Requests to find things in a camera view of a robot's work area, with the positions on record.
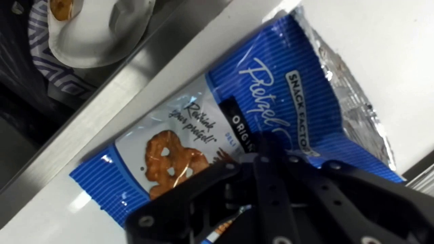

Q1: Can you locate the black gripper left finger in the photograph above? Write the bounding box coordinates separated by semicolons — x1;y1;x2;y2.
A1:
125;135;274;244

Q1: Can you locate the steel-framed bin opening with waste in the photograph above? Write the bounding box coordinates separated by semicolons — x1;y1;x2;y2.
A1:
0;0;284;231

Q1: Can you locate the small white box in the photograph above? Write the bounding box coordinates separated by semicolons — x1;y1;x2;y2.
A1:
400;150;434;200

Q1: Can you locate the striped cloth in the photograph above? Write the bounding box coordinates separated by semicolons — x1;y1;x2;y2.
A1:
26;0;99;100

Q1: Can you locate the white bowl in bin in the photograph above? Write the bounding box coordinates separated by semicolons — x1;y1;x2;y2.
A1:
46;0;158;71

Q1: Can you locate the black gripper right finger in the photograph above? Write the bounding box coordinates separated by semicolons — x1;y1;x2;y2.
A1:
270;135;434;244

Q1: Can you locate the blue and white pretzel packet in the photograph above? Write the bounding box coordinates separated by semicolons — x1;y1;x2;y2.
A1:
68;6;407;228

